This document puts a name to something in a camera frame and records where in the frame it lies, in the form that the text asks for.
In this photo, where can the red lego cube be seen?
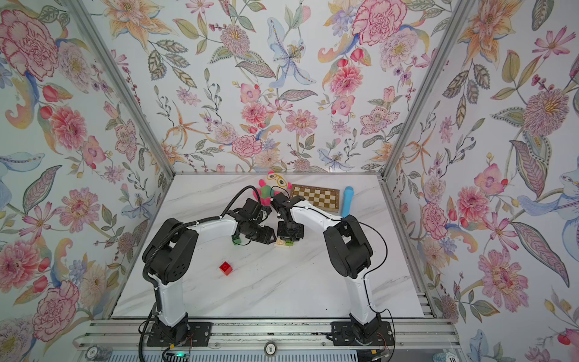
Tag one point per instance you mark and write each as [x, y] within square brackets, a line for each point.
[226, 268]

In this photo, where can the wooden chessboard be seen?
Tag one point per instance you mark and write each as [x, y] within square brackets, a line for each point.
[323, 198]

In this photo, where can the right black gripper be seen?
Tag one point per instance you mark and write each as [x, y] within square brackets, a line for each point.
[280, 234]

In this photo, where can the pink plush toy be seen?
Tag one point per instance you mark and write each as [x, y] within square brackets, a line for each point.
[273, 184]

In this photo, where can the dark green lego cube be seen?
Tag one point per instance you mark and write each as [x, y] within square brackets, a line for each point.
[237, 240]

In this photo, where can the aluminium mounting rail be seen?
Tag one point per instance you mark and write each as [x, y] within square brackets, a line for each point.
[286, 333]

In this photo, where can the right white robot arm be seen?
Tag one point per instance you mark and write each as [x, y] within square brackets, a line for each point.
[348, 248]

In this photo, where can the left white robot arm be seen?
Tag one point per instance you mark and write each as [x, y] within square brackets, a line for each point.
[169, 254]

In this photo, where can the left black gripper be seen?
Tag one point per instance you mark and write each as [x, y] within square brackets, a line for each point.
[267, 236]

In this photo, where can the blue cylindrical toy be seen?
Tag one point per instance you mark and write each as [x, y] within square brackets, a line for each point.
[348, 196]

